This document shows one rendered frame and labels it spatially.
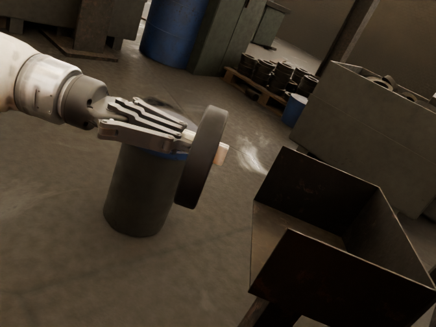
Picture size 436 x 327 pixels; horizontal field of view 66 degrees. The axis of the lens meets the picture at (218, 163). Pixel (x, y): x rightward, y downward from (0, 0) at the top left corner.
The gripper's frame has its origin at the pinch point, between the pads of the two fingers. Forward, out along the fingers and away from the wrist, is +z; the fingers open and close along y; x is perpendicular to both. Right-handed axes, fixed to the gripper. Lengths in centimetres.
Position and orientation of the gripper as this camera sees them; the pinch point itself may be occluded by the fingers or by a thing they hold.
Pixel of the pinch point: (203, 147)
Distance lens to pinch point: 49.7
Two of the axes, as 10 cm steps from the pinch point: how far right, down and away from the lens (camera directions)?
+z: 9.4, 3.5, 0.1
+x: 3.2, -8.3, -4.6
